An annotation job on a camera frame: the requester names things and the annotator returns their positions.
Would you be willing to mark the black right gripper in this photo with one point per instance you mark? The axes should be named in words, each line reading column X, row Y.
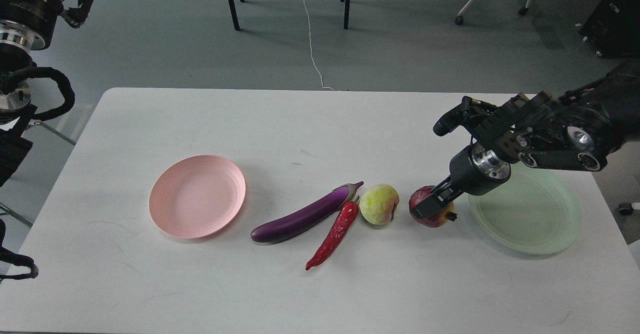
column 474, row 170

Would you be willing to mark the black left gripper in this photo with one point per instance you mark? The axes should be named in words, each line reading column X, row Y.
column 30, row 24

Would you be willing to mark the red pomegranate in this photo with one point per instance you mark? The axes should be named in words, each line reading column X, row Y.
column 446, row 214

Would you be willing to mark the green yellow apple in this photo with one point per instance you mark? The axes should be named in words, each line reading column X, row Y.
column 378, row 204

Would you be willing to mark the red chili pepper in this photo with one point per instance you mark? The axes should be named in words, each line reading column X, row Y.
column 344, row 220

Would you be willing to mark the purple eggplant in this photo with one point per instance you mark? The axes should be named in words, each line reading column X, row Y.
column 296, row 223

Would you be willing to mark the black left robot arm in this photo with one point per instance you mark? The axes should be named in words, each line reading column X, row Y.
column 17, row 108

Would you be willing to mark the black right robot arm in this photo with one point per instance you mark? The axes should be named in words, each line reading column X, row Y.
column 575, row 132

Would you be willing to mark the green plate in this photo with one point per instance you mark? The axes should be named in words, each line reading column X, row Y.
column 533, row 213

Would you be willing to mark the pink plate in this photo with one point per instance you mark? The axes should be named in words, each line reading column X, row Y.
column 197, row 197

